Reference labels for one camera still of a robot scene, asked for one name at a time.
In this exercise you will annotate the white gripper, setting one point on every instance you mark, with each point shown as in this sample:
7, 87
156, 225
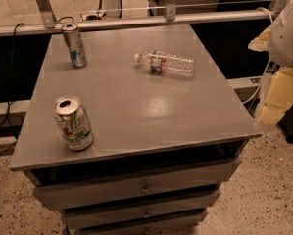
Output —
288, 38

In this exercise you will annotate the clear plastic water bottle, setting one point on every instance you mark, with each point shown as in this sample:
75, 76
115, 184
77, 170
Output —
159, 62

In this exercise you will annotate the silver blue soda can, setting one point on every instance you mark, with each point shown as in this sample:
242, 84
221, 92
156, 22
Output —
75, 45

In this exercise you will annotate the white green 7up can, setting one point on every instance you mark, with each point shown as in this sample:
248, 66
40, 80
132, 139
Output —
73, 122

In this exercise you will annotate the grey drawer cabinet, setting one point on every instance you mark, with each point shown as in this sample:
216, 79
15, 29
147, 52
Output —
139, 120

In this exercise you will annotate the middle grey drawer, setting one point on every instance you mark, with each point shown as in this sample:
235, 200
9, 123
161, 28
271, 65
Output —
140, 207

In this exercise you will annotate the grey drawer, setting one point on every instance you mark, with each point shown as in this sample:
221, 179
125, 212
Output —
140, 207
147, 225
139, 184

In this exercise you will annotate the bottom grey drawer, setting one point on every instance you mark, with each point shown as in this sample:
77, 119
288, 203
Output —
147, 225

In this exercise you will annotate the top grey drawer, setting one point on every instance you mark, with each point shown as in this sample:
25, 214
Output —
139, 184

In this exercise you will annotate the grey metal rail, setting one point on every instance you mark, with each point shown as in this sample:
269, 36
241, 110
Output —
97, 25

